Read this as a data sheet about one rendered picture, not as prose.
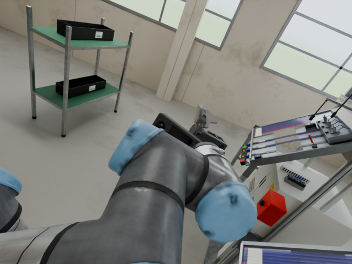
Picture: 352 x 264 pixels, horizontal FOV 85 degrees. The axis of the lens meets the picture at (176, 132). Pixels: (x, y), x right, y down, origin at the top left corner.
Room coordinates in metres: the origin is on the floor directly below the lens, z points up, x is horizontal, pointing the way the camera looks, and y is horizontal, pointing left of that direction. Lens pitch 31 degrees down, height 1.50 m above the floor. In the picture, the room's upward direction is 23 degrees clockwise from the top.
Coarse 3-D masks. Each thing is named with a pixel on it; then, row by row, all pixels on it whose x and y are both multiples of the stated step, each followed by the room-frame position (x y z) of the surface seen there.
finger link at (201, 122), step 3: (201, 108) 0.45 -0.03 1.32; (201, 111) 0.43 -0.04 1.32; (204, 111) 0.45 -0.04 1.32; (201, 114) 0.42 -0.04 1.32; (204, 114) 0.42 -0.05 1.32; (201, 117) 0.41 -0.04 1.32; (204, 117) 0.41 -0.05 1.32; (198, 120) 0.41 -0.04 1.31; (201, 120) 0.40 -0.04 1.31; (204, 120) 0.40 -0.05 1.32; (195, 123) 0.41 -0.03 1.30; (198, 123) 0.40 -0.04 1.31; (201, 123) 0.39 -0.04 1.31; (204, 123) 0.40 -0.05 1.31; (201, 126) 0.38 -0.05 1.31
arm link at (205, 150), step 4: (196, 148) 0.29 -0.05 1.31; (200, 148) 0.29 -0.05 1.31; (204, 148) 0.29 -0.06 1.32; (208, 148) 0.29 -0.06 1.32; (212, 148) 0.29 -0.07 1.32; (216, 148) 0.30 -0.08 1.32; (200, 152) 0.27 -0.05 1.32; (204, 152) 0.27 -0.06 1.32; (208, 152) 0.27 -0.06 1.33; (212, 152) 0.27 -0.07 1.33; (216, 152) 0.28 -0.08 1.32; (220, 152) 0.28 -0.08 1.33; (224, 156) 0.29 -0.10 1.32
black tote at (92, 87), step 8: (72, 80) 1.90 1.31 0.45; (80, 80) 2.02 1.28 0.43; (88, 80) 2.14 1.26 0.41; (96, 80) 2.25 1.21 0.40; (104, 80) 2.23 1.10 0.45; (56, 88) 1.70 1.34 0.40; (72, 88) 1.72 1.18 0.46; (80, 88) 1.82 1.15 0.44; (88, 88) 1.94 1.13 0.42; (96, 88) 2.07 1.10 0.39; (104, 88) 2.22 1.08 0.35; (72, 96) 1.73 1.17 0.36
